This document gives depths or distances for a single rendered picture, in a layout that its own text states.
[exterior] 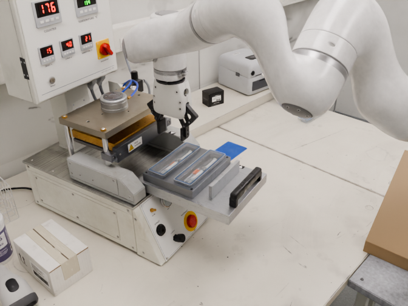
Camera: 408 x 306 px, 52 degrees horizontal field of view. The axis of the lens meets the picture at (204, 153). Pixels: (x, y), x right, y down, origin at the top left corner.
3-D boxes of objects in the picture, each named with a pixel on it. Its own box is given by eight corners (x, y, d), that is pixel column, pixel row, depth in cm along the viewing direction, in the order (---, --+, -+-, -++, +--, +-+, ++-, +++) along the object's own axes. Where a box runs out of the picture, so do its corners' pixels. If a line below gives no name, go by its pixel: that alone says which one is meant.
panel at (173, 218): (165, 261, 118) (138, 205, 113) (219, 206, 140) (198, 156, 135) (170, 261, 117) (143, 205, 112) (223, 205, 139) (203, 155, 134)
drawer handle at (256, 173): (228, 206, 105) (229, 193, 103) (255, 177, 116) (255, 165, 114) (235, 208, 104) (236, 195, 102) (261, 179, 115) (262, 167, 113)
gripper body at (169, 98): (195, 73, 107) (195, 113, 112) (163, 66, 111) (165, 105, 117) (178, 82, 101) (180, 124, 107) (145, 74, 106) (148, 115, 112)
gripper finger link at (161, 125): (165, 108, 115) (166, 130, 118) (155, 105, 116) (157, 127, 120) (158, 112, 112) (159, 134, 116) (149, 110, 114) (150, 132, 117)
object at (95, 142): (73, 141, 125) (68, 112, 120) (123, 113, 141) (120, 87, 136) (116, 156, 117) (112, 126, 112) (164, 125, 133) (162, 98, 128)
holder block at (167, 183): (143, 180, 115) (142, 172, 114) (184, 149, 130) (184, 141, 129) (192, 199, 108) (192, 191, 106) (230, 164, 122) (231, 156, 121)
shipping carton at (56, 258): (19, 262, 119) (11, 238, 114) (59, 240, 127) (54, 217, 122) (51, 299, 108) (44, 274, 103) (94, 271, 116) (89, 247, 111)
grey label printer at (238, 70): (216, 84, 223) (217, 53, 215) (243, 75, 234) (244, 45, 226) (249, 98, 207) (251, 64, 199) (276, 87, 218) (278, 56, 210)
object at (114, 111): (49, 139, 126) (40, 100, 119) (119, 103, 148) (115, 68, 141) (108, 162, 114) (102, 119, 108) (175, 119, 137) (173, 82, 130)
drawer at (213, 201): (137, 191, 117) (134, 167, 113) (181, 156, 133) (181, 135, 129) (228, 227, 104) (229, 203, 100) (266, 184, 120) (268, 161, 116)
